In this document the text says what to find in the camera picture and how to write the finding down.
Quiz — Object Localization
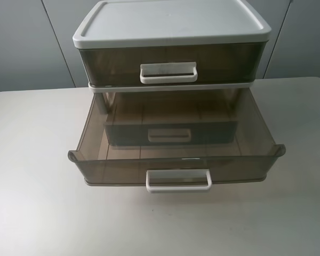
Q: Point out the white plastic drawer cabinet frame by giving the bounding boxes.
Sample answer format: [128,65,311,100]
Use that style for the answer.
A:
[72,0,272,116]

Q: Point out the smoky transparent drawer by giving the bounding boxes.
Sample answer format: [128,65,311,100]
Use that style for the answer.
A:
[68,89,286,193]
[79,42,265,87]

